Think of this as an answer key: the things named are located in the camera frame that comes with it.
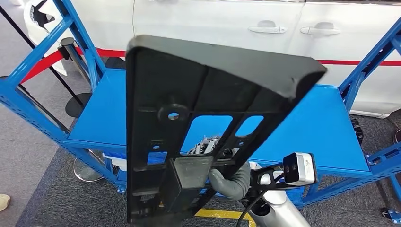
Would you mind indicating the person's beige shoe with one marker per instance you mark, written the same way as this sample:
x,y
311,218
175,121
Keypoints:
x,y
3,202

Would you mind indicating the blue plastic bin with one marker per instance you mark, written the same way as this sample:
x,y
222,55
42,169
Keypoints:
x,y
114,154

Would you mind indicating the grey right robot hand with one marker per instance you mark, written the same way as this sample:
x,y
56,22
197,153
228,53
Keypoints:
x,y
231,183

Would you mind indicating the blue metal shelf rack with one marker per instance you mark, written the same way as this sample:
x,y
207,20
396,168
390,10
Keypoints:
x,y
100,109
394,216

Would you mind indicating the white plastic bin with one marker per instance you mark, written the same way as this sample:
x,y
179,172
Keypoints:
x,y
117,164

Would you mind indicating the black plastic plate part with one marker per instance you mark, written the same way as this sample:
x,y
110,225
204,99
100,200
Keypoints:
x,y
150,78

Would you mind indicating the white car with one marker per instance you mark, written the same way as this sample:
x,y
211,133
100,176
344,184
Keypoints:
x,y
203,18

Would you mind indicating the red barrier belt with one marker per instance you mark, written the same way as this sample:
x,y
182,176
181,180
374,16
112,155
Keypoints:
x,y
40,65
360,62

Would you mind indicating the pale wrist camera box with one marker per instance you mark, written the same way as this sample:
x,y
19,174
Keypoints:
x,y
302,169

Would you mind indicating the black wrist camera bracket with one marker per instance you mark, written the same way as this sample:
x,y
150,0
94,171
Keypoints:
x,y
255,178

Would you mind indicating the black stanchion post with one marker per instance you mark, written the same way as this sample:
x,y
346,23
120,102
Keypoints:
x,y
67,42
86,172

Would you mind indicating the thin black pole round base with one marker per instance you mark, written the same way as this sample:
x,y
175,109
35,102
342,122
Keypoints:
x,y
78,106

